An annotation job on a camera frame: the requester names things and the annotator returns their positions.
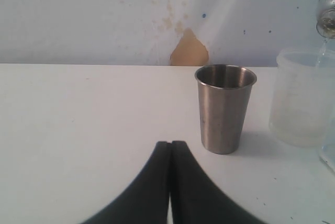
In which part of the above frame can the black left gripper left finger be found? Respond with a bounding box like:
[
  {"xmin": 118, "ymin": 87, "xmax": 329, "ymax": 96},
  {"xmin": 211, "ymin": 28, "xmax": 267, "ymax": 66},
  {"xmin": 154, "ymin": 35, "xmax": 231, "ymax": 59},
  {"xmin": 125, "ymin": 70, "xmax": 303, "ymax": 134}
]
[{"xmin": 84, "ymin": 141, "xmax": 172, "ymax": 223}]

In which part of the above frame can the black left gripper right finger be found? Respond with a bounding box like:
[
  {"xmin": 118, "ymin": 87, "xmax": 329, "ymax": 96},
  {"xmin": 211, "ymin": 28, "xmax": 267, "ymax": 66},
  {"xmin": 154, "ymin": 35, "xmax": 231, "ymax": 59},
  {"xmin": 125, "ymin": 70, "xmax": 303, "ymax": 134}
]
[{"xmin": 170, "ymin": 141, "xmax": 258, "ymax": 223}]

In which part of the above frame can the stainless steel cup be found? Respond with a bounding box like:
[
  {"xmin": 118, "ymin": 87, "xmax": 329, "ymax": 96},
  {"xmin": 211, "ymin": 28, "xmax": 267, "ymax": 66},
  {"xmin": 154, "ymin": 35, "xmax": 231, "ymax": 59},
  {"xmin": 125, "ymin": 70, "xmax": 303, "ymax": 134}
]
[{"xmin": 195, "ymin": 64, "xmax": 257, "ymax": 154}]

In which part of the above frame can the clear plastic dome lid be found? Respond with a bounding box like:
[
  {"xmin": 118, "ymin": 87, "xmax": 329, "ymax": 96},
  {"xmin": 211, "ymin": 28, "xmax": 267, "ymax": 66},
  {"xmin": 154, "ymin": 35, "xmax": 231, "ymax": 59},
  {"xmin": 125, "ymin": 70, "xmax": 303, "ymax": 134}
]
[{"xmin": 316, "ymin": 0, "xmax": 335, "ymax": 39}]

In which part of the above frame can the translucent plastic container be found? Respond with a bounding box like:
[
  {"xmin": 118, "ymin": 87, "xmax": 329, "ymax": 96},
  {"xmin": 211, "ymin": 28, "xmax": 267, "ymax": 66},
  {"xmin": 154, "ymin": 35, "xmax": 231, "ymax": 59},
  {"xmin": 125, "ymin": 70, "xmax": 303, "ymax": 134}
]
[{"xmin": 269, "ymin": 48, "xmax": 334, "ymax": 147}]

